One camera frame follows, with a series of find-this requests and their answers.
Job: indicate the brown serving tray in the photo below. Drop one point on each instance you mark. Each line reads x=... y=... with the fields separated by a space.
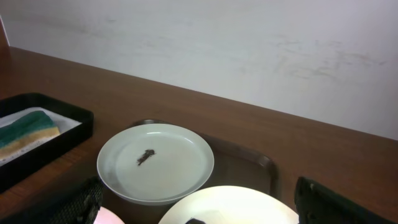
x=234 y=165

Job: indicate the pale green plate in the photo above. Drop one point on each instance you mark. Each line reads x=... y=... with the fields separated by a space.
x=155 y=164

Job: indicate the green yellow sponge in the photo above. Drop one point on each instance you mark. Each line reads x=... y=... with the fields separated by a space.
x=25 y=134

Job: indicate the pink plate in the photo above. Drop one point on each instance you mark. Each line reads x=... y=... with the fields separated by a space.
x=105 y=216

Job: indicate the white plate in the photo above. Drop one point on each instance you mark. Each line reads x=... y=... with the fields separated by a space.
x=230 y=204

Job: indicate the small black soapy tray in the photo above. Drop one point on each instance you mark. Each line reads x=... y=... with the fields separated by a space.
x=20 y=168

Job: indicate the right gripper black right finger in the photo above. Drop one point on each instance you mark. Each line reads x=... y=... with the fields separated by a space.
x=316 y=204

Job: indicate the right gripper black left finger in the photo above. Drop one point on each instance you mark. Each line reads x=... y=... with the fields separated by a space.
x=80 y=205

